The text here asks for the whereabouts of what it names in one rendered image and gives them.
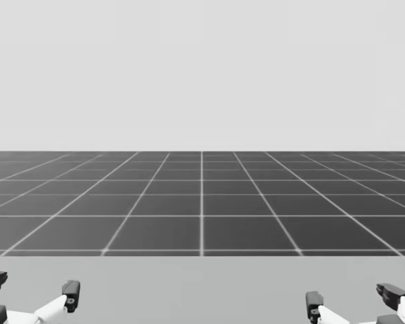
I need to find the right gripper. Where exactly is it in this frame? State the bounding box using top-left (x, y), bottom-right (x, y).
top-left (304, 282), bottom-right (405, 324)

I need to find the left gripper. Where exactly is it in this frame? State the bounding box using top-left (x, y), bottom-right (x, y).
top-left (0, 270), bottom-right (82, 324)

